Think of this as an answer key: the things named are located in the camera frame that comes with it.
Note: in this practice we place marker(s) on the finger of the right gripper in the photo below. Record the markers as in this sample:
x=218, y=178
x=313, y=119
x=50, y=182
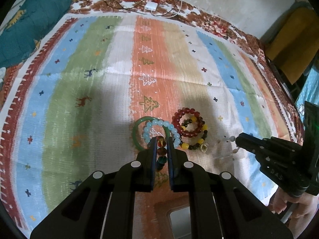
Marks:
x=249, y=142

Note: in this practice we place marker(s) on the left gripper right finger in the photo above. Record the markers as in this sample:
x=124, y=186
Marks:
x=220, y=206

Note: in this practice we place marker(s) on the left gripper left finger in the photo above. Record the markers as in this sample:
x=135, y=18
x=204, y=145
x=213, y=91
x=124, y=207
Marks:
x=102, y=206

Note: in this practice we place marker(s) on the green jade bangle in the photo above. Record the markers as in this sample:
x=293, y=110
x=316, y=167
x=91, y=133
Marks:
x=149, y=122

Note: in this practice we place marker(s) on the person's right hand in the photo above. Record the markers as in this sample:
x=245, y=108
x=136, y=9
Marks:
x=305, y=210

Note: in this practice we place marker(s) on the silver metal tin box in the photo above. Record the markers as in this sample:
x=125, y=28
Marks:
x=180, y=221

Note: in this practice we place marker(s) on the yellow wooden furniture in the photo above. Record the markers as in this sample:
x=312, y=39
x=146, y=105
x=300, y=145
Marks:
x=296, y=44

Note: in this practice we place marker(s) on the striped colourful mat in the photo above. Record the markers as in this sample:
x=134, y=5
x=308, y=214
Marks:
x=105, y=73

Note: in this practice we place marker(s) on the white charger adapter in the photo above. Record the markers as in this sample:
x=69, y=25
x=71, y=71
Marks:
x=151, y=6

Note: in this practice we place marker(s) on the white crumpled cloth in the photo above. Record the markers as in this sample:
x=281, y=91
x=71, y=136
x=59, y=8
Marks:
x=2, y=72

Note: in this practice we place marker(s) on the teal quilted pillow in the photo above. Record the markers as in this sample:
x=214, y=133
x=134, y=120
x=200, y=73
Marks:
x=33, y=21

